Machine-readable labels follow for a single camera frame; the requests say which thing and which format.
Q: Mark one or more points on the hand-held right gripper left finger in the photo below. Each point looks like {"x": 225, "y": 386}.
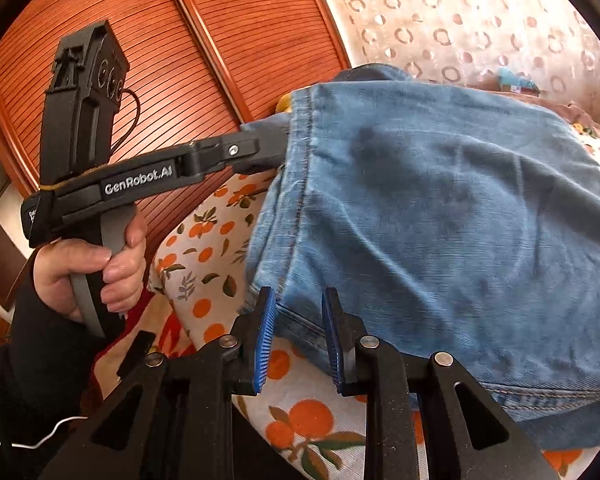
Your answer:
{"x": 265, "y": 345}

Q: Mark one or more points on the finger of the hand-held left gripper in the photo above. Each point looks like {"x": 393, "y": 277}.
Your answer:
{"x": 215, "y": 157}

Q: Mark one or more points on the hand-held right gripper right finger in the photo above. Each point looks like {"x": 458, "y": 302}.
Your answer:
{"x": 332, "y": 345}

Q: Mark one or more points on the blue denim pants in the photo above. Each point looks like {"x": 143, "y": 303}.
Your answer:
{"x": 430, "y": 210}

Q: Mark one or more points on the person's left forearm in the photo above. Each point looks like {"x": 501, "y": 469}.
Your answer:
{"x": 30, "y": 360}

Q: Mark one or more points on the person's left hand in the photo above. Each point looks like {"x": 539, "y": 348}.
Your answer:
{"x": 55, "y": 275}

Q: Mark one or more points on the wooden louvered wardrobe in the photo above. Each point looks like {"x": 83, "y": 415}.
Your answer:
{"x": 230, "y": 35}

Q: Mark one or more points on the teal packet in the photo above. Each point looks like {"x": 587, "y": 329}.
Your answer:
{"x": 512, "y": 79}

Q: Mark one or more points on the circle pattern wall cloth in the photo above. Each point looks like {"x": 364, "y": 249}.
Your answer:
{"x": 480, "y": 25}

